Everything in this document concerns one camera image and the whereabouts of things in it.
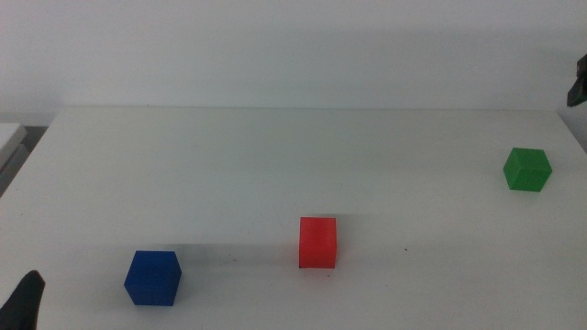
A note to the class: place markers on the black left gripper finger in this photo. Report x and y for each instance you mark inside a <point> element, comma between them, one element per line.
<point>24,304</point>

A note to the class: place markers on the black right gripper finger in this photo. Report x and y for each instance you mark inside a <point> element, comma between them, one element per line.
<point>579,87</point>

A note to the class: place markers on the green cube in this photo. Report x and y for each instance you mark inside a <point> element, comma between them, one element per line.
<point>526,170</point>

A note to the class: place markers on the blue cube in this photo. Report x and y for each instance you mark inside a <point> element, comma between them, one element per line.
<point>151,279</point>

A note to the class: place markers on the red cube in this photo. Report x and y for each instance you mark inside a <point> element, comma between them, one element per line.
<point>317,244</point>

